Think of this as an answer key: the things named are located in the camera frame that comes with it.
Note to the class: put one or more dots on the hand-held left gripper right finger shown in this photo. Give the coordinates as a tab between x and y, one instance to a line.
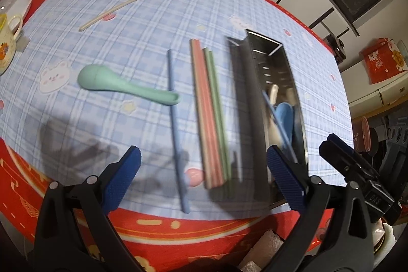
287	176

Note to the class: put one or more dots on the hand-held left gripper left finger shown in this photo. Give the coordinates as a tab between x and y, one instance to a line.
124	176

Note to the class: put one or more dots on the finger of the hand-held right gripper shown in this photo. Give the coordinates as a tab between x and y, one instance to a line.
344	157

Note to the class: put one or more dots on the blue chopstick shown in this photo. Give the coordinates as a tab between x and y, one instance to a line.
277	121
176	131

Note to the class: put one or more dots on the blue spoon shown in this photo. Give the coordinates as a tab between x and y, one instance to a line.
287	116

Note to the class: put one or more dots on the stainless steel utensil tray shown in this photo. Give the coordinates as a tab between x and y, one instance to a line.
248	100

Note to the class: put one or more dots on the green chopstick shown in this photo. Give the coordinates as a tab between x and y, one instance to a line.
212	112
218	112

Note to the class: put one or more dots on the green spoon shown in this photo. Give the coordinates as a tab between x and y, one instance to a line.
95	77

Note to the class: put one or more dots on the cream chopstick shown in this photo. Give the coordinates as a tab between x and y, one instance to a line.
87	25

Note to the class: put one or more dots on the brown trash bin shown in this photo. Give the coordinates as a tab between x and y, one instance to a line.
361	133

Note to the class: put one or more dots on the white fridge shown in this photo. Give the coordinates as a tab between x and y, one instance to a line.
382	96

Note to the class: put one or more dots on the white fluffy garment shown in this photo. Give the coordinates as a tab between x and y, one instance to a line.
264	248

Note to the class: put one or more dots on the red gift box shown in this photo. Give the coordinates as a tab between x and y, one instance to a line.
382	61

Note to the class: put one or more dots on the black metal rack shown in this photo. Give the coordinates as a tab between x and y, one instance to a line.
325	20

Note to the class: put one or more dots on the cream printed mug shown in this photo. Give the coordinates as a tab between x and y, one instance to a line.
6	45

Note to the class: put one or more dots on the blue plaid table mat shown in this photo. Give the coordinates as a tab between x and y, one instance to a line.
223	4

